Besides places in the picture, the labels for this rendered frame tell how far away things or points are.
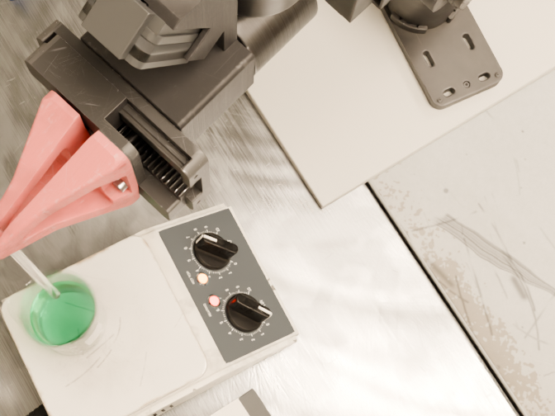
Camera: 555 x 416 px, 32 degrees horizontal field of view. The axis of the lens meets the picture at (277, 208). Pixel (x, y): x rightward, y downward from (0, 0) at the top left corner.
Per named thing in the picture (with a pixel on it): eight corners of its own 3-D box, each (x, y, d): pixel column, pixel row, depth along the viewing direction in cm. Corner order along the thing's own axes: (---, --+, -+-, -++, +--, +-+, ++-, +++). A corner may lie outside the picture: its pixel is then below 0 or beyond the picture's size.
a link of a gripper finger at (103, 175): (10, 273, 42) (160, 128, 44) (-101, 166, 43) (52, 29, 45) (40, 299, 48) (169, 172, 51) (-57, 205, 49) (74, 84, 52)
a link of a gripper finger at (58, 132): (40, 304, 42) (192, 157, 44) (-70, 195, 43) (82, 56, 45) (66, 325, 48) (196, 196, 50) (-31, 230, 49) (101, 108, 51)
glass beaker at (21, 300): (115, 290, 72) (100, 269, 64) (106, 361, 70) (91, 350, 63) (34, 284, 72) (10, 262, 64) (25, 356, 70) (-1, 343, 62)
